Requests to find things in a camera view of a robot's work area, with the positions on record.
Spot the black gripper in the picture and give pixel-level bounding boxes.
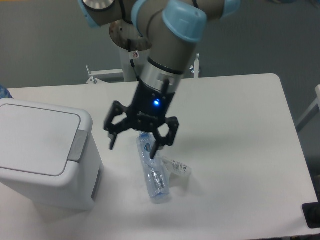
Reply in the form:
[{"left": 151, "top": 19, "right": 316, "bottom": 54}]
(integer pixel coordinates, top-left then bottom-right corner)
[{"left": 103, "top": 79, "right": 180, "bottom": 160}]

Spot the white plastic trash can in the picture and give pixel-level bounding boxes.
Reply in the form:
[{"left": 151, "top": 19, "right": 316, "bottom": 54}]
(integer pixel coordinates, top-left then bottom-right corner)
[{"left": 0, "top": 98, "right": 104, "bottom": 211}]

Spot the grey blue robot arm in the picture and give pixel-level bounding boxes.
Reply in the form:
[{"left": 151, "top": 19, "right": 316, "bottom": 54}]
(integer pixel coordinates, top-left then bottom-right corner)
[{"left": 78, "top": 0, "right": 241, "bottom": 157}]

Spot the clear plastic water bottle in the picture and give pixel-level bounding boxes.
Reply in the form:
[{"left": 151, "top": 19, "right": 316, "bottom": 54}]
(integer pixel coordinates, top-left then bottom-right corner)
[{"left": 136, "top": 132, "right": 170, "bottom": 204}]

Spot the blue patterned object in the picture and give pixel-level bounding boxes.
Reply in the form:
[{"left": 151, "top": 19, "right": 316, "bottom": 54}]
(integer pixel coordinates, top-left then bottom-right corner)
[{"left": 0, "top": 84, "right": 13, "bottom": 99}]

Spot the black clamp at table edge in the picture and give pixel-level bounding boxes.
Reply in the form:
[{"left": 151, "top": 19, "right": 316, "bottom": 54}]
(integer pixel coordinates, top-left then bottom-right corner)
[{"left": 302, "top": 202, "right": 320, "bottom": 229}]

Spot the black cable on pedestal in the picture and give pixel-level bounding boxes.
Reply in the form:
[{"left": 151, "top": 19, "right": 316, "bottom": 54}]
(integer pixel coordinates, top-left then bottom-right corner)
[{"left": 126, "top": 38, "right": 141, "bottom": 82}]

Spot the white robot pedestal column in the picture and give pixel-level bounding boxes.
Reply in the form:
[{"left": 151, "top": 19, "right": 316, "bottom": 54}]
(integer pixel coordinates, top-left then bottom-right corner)
[{"left": 109, "top": 20, "right": 153, "bottom": 82}]

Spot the white metal base frame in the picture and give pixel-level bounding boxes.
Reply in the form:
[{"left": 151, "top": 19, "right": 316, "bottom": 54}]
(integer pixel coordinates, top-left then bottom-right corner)
[{"left": 86, "top": 53, "right": 202, "bottom": 85}]

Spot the white frame at right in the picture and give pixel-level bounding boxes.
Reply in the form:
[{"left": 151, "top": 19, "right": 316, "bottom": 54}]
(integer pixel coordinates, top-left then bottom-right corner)
[{"left": 295, "top": 84, "right": 320, "bottom": 133}]

